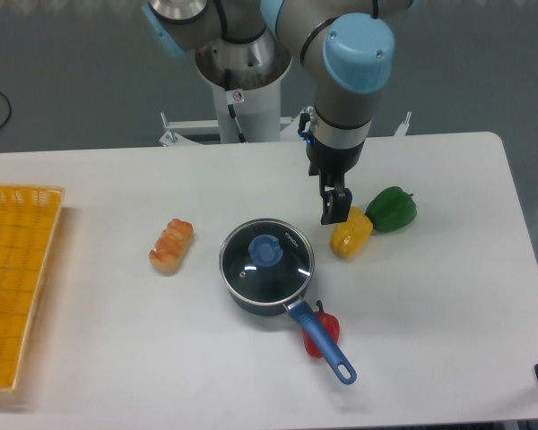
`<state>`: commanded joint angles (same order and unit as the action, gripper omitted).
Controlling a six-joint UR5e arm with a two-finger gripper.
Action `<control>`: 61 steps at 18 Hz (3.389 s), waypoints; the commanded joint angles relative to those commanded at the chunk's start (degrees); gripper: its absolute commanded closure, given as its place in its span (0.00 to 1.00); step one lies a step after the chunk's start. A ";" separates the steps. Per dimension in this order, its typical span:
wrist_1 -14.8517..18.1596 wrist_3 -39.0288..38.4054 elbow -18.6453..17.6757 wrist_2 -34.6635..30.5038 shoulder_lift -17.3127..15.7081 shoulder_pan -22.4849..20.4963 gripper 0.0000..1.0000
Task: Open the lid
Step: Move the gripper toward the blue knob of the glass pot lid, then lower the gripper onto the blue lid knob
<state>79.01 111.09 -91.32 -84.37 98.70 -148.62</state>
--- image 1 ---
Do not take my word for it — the green bell pepper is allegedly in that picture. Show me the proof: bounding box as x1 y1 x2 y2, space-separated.
365 186 417 233

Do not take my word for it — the red bell pepper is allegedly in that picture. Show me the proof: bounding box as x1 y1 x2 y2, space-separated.
302 300 341 358

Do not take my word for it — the yellow bell pepper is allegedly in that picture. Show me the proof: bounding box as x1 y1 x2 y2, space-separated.
329 206 373 259

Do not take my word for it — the dark blue saucepan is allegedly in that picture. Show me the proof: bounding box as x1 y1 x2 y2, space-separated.
225 284 357 385

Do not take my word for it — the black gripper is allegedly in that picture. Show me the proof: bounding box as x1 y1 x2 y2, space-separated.
299 112 364 225

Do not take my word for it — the glass lid with blue knob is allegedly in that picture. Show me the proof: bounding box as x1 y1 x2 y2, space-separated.
219 219 315 306

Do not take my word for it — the orange shrimp sushi toy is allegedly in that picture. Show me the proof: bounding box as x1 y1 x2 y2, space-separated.
149 219 194 274

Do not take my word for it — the yellow woven basket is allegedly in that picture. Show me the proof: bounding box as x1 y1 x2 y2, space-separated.
0 184 65 392

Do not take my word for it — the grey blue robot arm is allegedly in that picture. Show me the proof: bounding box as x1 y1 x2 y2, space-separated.
142 1 411 224

